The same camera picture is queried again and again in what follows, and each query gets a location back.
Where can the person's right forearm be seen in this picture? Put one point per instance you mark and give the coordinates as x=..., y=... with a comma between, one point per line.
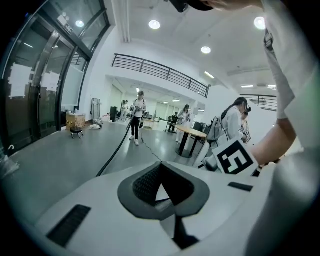
x=275, y=142

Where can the black cabinet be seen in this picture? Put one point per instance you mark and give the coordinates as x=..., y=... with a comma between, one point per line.
x=113, y=114

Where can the folded metal trolley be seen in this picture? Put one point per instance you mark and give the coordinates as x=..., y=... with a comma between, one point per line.
x=96, y=108

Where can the person's head-worn camera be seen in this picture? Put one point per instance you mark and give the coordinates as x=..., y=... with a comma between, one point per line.
x=190, y=4

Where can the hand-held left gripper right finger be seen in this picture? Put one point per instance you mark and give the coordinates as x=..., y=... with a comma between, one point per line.
x=220, y=200

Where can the round ceiling light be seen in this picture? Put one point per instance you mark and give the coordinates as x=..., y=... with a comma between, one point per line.
x=260, y=23
x=80, y=23
x=154, y=24
x=206, y=50

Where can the clear plastic bag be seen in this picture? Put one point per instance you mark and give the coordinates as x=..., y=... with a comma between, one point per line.
x=7, y=162

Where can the black-framed glass doors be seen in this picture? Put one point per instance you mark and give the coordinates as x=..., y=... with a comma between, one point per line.
x=45, y=75

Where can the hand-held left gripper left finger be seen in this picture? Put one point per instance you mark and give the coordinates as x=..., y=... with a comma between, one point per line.
x=100, y=200

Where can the white hook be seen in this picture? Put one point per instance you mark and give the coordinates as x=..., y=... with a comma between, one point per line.
x=11, y=147

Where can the patterned wooden box on wheels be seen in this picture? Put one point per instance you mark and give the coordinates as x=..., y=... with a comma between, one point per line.
x=75, y=121

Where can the person's white shirt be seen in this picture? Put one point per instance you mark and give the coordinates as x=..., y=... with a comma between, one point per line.
x=295, y=125

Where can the white taped paper sheet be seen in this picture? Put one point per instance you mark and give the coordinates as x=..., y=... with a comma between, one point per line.
x=21, y=80
x=50, y=81

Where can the round wooden table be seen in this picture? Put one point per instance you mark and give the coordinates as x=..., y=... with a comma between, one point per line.
x=191, y=133

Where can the black balcony railing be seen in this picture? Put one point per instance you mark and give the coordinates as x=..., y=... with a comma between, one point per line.
x=162, y=72
x=262, y=102

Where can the door sign plate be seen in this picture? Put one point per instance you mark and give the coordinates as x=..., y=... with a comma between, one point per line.
x=65, y=24

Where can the white rags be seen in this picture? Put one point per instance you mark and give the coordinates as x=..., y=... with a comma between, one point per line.
x=95, y=126

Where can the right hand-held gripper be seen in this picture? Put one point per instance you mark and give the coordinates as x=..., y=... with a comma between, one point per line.
x=236, y=158

